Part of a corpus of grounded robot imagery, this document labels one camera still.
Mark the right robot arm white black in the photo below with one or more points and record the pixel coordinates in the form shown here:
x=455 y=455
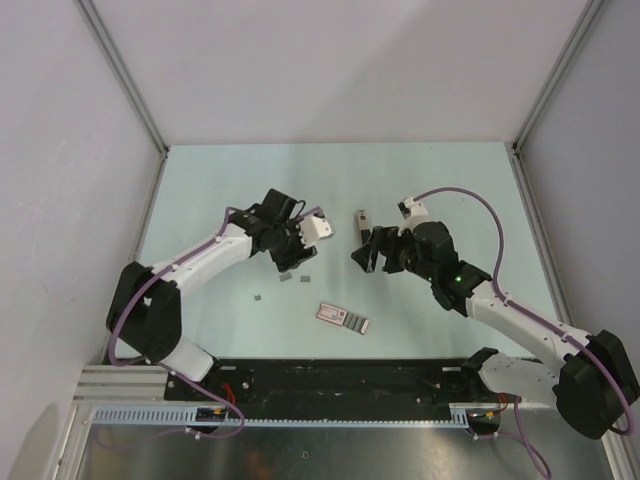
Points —
x=587 y=377

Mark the red white staple box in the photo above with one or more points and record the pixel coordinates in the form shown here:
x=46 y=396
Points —
x=343 y=318

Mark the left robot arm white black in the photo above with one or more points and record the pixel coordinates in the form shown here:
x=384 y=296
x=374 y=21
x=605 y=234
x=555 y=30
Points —
x=146 y=310

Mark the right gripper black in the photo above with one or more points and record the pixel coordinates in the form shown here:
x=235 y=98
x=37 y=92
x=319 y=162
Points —
x=385 y=241

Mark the stapler metal magazine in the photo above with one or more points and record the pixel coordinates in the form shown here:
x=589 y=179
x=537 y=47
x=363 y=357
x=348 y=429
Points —
x=363 y=226

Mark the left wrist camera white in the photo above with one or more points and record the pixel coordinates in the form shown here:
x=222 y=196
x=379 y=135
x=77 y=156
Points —
x=313 y=229

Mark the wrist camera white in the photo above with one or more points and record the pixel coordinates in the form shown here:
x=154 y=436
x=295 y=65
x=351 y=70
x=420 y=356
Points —
x=313 y=229
x=413 y=212

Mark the grey slotted cable duct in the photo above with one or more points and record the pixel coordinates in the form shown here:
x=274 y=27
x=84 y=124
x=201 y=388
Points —
x=456 y=415

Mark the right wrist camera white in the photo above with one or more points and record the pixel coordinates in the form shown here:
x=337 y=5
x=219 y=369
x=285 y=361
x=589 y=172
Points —
x=413 y=212

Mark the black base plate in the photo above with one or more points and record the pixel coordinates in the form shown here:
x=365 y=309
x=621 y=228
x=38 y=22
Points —
x=350 y=387

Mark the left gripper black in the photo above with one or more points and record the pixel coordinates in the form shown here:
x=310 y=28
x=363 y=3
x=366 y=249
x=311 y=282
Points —
x=298 y=255

